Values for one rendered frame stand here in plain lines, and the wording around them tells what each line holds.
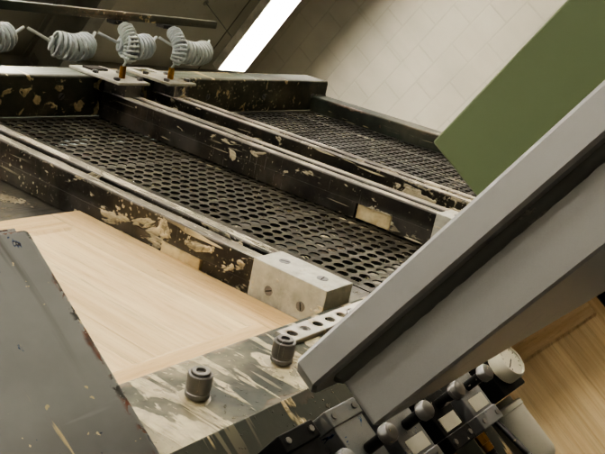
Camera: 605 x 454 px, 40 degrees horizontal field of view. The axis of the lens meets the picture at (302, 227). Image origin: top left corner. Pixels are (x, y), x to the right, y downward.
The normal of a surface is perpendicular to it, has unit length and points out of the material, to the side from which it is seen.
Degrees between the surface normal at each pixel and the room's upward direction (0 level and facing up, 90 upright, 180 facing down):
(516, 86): 90
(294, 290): 90
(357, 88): 90
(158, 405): 58
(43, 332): 90
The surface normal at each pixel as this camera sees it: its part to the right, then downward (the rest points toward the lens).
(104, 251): 0.19, -0.94
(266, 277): -0.59, 0.13
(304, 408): 0.58, -0.62
